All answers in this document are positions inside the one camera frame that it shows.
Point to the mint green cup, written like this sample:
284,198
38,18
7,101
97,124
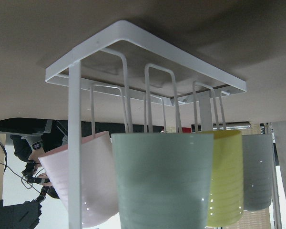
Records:
163,180

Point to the pink cup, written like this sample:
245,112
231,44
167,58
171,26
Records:
99,190

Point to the grey cup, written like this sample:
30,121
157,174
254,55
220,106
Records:
258,178

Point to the yellow cup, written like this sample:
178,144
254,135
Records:
226,199

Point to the person in black jacket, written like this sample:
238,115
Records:
30,148

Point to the white wire cup rack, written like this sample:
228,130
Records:
122,31

